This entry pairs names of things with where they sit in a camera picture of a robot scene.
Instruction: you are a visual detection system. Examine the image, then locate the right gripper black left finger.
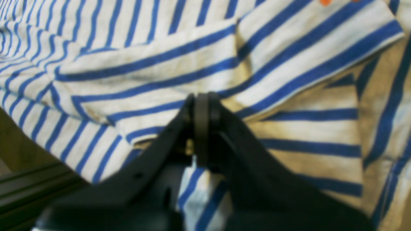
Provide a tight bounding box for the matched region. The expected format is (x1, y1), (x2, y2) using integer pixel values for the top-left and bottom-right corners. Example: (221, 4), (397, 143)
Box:
(36, 95), (194, 231)

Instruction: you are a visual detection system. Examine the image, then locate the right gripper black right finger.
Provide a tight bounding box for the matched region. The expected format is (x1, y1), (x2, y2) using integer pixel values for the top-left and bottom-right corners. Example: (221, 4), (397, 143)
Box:
(194, 92), (374, 231)

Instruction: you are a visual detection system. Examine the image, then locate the blue white striped T-shirt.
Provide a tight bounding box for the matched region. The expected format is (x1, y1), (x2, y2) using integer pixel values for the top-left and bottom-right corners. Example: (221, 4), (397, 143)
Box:
(1, 0), (410, 231)

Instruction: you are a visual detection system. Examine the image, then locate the aluminium table leg profile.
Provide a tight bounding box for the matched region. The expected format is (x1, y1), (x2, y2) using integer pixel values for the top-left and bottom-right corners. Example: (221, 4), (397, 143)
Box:
(0, 161), (89, 231)

